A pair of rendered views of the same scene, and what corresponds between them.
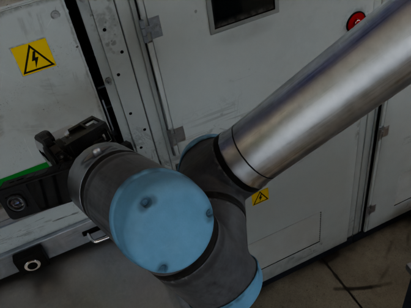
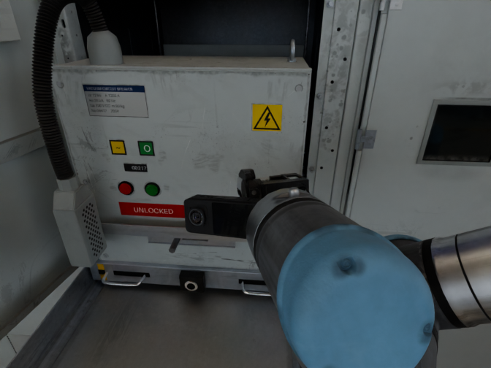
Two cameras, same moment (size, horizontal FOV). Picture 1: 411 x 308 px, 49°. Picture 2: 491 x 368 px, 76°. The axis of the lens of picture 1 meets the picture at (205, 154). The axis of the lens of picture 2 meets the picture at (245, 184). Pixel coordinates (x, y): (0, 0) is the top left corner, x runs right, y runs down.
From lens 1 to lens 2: 0.21 m
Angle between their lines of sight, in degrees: 23
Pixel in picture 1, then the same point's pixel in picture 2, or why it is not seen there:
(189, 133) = not seen: hidden behind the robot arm
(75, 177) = (260, 209)
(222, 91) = (405, 217)
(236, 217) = (430, 350)
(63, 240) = (222, 278)
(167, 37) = (376, 152)
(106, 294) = (234, 343)
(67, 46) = (297, 118)
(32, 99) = (250, 152)
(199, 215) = (413, 324)
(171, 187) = (391, 261)
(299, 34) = not seen: outside the picture
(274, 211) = not seen: hidden behind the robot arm
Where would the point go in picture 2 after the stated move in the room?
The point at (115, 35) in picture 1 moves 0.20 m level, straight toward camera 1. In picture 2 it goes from (332, 135) to (333, 168)
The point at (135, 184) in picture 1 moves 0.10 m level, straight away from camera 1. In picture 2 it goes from (337, 236) to (326, 169)
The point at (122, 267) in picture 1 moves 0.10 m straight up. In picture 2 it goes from (256, 326) to (257, 295)
